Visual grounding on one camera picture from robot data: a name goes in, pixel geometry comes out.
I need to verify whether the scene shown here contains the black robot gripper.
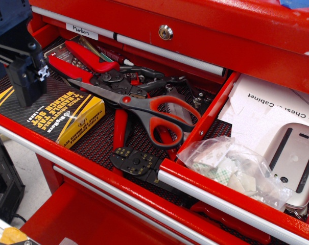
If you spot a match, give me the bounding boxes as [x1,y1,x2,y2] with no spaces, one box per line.
[0,1,49,107]

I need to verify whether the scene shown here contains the red and grey scissors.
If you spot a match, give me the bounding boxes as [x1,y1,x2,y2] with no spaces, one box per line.
[68,79,201,150]

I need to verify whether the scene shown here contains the red left open drawer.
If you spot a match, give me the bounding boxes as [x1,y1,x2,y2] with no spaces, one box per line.
[0,24,241,210]

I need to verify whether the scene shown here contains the red open drawer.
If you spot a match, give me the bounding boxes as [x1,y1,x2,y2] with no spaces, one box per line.
[158,71,309,245]
[22,183,192,244]
[0,24,241,210]

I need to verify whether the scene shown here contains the red lower open drawer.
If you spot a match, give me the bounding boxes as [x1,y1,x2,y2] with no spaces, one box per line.
[22,183,192,244]

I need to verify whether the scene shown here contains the red right open drawer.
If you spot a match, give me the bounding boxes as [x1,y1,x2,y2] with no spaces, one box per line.
[158,71,309,245]

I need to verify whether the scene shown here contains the screwdriver bit set package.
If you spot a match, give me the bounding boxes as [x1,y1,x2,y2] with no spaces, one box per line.
[44,35,112,71]

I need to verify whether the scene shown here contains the yellow black tap wrench box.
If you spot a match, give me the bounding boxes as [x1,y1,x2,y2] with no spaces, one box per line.
[0,84,105,149]

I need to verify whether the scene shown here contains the white Markers label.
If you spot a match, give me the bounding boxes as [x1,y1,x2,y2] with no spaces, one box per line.
[66,23,98,40]

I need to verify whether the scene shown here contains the red marker pen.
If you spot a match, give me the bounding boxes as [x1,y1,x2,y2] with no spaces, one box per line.
[97,45,134,66]

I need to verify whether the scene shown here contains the black computer case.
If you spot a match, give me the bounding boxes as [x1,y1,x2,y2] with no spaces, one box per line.
[0,138,25,223]

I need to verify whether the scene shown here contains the black metal pliers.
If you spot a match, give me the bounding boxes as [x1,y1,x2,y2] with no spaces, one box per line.
[120,65,215,114]

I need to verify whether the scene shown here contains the red tool chest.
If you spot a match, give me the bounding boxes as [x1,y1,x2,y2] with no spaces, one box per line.
[0,1,309,244]

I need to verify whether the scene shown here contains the silver cabinet key lock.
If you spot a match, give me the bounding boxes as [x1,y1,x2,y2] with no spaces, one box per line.
[158,24,173,40]

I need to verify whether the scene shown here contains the silver folding utility knife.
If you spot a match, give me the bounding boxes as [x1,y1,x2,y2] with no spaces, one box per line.
[165,84,193,125]

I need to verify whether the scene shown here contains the clear bag of adhesive pads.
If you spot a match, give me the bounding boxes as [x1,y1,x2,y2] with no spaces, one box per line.
[177,136,292,210]

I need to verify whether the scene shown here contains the white cabinet manual paper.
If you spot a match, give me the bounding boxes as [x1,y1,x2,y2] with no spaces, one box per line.
[218,75,309,155]

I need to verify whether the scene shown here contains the silver computer mouse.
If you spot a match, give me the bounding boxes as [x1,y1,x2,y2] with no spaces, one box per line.
[265,123,309,209]

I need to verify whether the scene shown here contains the red handled ratchet crimper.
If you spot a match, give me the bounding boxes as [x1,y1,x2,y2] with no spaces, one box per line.
[47,40,147,99]

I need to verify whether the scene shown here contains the red handled wire stripper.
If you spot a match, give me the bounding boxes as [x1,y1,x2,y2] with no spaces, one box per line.
[110,109,174,192]

